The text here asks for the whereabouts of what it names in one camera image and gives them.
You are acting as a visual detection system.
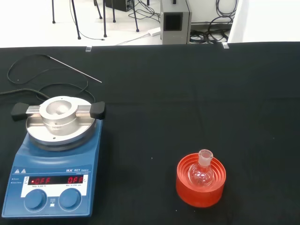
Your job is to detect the grey metal box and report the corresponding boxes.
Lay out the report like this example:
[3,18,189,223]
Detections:
[160,0,192,45]

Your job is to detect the aluminium heating block black handles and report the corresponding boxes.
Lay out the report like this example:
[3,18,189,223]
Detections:
[11,95,105,136]

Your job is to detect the black cable bundle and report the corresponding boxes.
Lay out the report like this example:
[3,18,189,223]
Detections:
[189,0,238,44]

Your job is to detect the red ring flask stand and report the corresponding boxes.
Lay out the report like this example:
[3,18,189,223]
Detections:
[175,152,227,208]

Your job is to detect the thin black floor cable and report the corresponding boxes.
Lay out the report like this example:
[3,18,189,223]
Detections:
[78,22,105,41]

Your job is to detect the pale board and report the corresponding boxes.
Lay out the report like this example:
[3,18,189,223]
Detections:
[227,0,300,44]

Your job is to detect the black tripod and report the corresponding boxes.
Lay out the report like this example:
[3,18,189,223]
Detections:
[51,0,103,40]
[103,0,141,38]

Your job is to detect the black case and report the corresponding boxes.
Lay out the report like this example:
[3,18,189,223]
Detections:
[105,0,132,12]

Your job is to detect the white power cable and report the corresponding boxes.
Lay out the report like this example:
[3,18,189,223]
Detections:
[114,32,150,46]

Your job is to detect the black bench cloth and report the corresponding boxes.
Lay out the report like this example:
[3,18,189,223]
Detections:
[0,41,300,225]

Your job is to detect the white power strip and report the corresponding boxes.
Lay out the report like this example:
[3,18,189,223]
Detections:
[148,27,162,37]

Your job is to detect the steel probe with black cable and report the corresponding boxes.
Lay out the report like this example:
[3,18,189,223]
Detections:
[0,53,103,104]

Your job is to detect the blue-base heater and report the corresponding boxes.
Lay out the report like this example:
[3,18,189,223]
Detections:
[1,110,105,219]

